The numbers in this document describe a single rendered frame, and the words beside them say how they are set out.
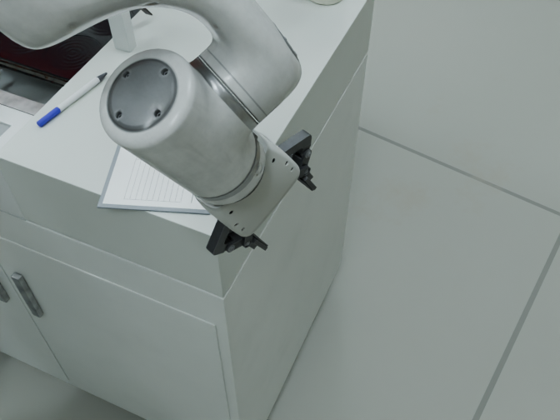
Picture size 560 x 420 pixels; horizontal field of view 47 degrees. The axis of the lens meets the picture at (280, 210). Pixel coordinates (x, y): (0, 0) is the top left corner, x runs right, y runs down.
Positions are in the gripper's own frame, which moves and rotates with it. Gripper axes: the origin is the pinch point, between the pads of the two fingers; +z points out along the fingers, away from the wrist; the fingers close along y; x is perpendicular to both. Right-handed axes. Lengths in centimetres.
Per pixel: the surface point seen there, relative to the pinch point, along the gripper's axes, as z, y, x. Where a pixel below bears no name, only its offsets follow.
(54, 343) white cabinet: 49, 54, -46
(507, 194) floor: 145, -52, -9
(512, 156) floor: 153, -66, -17
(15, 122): -0.9, 14.5, -42.0
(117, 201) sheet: -1.3, 12.4, -18.4
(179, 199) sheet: 1.5, 7.2, -12.9
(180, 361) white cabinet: 37, 32, -14
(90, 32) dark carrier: 17, -4, -61
